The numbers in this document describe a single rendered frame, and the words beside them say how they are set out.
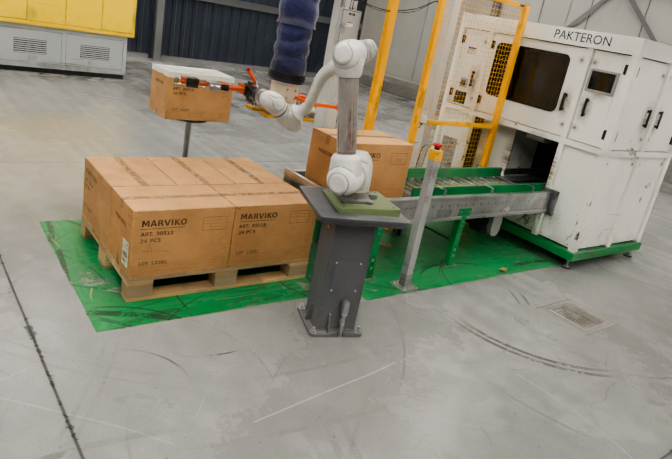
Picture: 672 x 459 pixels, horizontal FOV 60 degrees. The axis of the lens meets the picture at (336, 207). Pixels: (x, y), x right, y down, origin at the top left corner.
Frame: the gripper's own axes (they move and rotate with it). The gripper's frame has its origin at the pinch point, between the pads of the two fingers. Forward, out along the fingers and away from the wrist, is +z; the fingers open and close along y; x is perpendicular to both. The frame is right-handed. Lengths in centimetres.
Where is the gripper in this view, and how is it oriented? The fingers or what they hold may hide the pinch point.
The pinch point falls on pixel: (244, 89)
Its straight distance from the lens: 351.8
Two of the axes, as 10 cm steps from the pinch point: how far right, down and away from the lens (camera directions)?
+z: -5.7, -3.5, 7.4
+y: -1.8, 9.3, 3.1
